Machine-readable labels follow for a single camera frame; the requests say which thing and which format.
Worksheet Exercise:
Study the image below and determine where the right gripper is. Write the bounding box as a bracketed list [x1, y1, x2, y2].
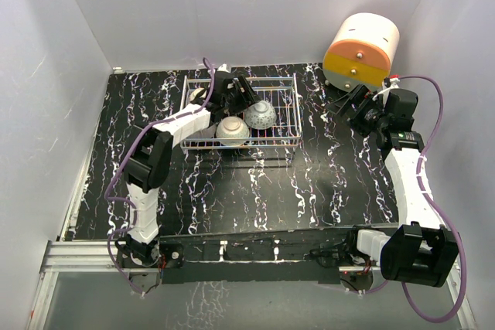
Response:
[326, 84, 390, 138]

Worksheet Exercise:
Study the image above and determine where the red patterned bowl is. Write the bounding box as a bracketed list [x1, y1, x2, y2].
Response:
[244, 100, 277, 130]

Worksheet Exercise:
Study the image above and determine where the green patterned bowl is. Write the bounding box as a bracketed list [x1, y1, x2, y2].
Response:
[216, 116, 250, 147]

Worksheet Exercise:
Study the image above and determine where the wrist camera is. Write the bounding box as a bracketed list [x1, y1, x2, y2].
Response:
[214, 63, 234, 81]
[372, 75, 400, 104]

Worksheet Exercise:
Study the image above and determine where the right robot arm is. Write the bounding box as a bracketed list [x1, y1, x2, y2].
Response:
[328, 84, 459, 287]

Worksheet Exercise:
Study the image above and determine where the white wire dish rack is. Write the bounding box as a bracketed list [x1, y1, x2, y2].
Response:
[180, 74, 302, 151]

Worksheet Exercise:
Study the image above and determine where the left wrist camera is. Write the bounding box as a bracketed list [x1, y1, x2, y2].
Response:
[214, 63, 234, 81]

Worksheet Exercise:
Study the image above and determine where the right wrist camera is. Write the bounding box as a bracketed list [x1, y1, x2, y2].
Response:
[372, 75, 400, 104]

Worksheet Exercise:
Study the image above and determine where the aluminium frame rail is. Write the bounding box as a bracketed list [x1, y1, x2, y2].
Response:
[41, 78, 467, 315]

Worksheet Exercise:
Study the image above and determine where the brown spoke patterned bowl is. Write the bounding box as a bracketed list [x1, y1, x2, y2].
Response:
[188, 88, 208, 105]

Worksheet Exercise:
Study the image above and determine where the purple striped bowl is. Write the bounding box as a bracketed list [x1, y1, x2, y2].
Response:
[200, 124, 217, 139]

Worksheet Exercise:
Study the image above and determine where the round drawer cabinet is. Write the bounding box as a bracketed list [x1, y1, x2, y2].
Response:
[323, 12, 400, 92]

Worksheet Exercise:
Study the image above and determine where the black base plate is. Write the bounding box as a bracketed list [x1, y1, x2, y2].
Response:
[156, 229, 387, 287]

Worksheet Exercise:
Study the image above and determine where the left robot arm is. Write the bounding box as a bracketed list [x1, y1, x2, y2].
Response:
[115, 71, 261, 267]

